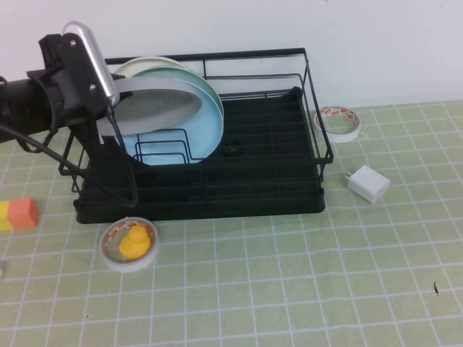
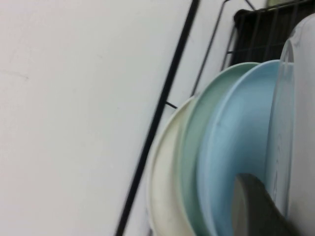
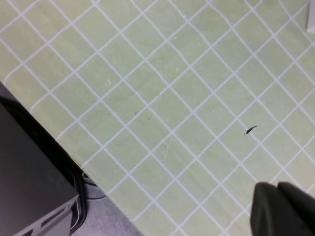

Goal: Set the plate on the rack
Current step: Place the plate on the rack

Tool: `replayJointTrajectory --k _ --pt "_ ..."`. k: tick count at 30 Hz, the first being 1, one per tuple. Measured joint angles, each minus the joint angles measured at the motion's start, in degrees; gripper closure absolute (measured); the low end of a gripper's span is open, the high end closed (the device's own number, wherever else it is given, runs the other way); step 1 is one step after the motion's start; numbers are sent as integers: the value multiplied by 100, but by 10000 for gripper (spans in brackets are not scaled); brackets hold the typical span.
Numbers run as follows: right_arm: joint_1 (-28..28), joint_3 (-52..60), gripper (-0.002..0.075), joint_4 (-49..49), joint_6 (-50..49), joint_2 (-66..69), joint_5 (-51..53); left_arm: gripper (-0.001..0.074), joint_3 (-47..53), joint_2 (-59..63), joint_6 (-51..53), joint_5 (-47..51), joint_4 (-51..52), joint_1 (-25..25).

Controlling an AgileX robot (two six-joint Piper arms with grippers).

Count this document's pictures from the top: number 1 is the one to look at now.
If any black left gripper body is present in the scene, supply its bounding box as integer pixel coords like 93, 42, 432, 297
27, 33, 111, 127

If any grey round plate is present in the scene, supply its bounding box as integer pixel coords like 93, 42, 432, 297
96, 78, 203, 137

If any cream round plate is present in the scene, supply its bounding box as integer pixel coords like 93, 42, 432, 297
112, 56, 191, 82

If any pale green round plate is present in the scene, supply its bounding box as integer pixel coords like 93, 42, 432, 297
130, 66, 222, 113

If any light blue round plate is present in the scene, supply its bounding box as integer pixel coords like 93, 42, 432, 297
116, 77, 226, 168

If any orange foam block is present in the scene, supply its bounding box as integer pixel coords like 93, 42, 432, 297
9, 197, 40, 229

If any yellow foam block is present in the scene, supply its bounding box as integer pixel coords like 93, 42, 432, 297
0, 200, 14, 231

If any yellow rubber duck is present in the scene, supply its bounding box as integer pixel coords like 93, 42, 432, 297
118, 226, 152, 260

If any white tape roll red print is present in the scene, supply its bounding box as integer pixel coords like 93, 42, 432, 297
313, 106, 364, 144
99, 215, 161, 273

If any black plastic drain tray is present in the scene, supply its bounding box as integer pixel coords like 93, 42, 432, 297
74, 88, 326, 225

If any green white-grid tablecloth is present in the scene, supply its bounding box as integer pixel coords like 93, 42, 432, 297
0, 100, 463, 347

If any silver wrist camera bar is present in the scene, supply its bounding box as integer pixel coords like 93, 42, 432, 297
61, 21, 122, 106

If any black camera cable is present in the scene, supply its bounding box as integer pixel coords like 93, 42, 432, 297
0, 121, 140, 209

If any black wire dish rack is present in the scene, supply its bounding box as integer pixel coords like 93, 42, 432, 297
59, 47, 334, 214

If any white USB wall charger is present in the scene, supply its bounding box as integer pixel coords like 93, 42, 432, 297
342, 165, 391, 205

